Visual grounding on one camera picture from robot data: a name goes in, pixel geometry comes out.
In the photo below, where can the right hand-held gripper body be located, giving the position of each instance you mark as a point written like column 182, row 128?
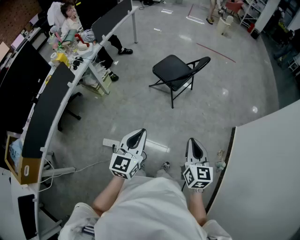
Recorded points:
column 201, row 174

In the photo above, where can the person's grey trousers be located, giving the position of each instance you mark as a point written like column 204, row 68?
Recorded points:
column 164, row 174

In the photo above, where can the person's white t-shirt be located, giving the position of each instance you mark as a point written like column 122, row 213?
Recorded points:
column 150, row 211

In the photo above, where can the yellow box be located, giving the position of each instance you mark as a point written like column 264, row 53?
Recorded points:
column 63, row 58

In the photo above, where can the brown cardboard box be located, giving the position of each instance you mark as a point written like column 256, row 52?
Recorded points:
column 30, row 171

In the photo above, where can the person's left forearm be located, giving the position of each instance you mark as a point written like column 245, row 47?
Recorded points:
column 107, row 197

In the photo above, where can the black folding chair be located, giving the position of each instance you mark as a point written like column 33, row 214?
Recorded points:
column 171, row 68

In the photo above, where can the black waste bin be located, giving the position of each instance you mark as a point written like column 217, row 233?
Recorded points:
column 256, row 34

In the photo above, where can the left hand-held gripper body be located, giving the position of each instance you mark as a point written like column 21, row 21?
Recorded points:
column 122, row 165

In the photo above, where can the person's right forearm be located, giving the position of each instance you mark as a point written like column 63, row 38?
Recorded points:
column 198, row 208

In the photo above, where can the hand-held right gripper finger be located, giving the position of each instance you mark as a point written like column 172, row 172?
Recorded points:
column 188, row 154
column 205, row 155

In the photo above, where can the person's grey sneaker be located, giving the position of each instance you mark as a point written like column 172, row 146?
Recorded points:
column 142, row 166
column 166, row 165

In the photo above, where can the white under-desk storage rack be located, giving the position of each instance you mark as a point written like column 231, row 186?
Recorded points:
column 98, row 79

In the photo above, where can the person's right grey sneaker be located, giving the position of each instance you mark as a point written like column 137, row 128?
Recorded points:
column 166, row 165

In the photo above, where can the red plastic object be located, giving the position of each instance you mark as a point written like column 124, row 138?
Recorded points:
column 83, row 41

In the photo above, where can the red fire extinguisher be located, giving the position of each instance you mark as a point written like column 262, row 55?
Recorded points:
column 251, row 27

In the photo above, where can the white metal shelf rack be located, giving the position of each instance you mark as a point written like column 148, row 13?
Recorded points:
column 252, row 9

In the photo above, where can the white curved desk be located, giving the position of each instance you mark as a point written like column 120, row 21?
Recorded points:
column 92, row 50

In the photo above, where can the beige trash bin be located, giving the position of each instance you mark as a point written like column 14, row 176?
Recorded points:
column 223, row 24

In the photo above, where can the black computer monitor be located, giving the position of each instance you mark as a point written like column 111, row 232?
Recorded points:
column 96, row 11
column 21, row 89

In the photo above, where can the pale green door stopper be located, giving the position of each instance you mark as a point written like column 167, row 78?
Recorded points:
column 220, row 166

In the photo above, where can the black desk divider panel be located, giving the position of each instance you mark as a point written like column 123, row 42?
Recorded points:
column 110, row 21
column 47, row 110
column 27, row 215

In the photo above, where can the white power strip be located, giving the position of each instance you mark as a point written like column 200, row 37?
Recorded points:
column 110, row 142

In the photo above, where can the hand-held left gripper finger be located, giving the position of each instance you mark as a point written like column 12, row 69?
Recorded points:
column 124, row 140
column 143, row 144

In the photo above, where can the green notebook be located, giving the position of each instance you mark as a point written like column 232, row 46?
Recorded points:
column 69, row 36

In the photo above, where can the person's left grey sneaker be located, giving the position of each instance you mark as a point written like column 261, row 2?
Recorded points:
column 142, row 166

